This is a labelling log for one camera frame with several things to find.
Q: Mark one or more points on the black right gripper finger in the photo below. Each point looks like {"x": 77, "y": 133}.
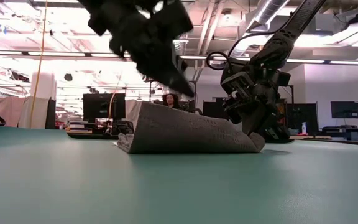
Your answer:
{"x": 256, "y": 119}

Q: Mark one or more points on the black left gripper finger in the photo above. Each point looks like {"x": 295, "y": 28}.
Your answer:
{"x": 176, "y": 79}

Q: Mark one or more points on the grey towel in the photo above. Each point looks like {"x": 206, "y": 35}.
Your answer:
{"x": 182, "y": 130}

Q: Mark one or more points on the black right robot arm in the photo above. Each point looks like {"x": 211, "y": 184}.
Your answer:
{"x": 300, "y": 18}

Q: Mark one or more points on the ceiling light strip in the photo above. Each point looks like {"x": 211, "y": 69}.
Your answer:
{"x": 306, "y": 61}
{"x": 353, "y": 63}

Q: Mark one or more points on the green table mat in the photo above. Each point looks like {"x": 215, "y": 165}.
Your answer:
{"x": 179, "y": 186}

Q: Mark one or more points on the black desk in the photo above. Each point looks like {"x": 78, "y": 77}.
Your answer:
{"x": 340, "y": 130}

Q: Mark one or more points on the black wall monitor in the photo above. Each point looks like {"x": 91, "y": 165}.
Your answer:
{"x": 345, "y": 109}

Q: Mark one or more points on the white bottle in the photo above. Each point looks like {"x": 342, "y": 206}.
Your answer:
{"x": 304, "y": 128}

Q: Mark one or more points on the person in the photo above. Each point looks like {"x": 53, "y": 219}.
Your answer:
{"x": 170, "y": 100}

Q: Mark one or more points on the black table frame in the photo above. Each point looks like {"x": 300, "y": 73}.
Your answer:
{"x": 89, "y": 136}

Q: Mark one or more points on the black hanging dome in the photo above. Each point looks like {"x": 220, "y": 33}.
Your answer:
{"x": 68, "y": 77}

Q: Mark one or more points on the pale cloth partition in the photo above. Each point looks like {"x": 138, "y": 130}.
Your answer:
{"x": 11, "y": 112}

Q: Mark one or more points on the black display panel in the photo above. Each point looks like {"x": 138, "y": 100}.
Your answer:
{"x": 306, "y": 115}

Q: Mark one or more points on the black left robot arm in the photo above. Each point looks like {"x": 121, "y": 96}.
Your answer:
{"x": 120, "y": 3}

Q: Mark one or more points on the silver ventilation duct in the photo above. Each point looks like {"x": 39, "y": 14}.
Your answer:
{"x": 272, "y": 9}

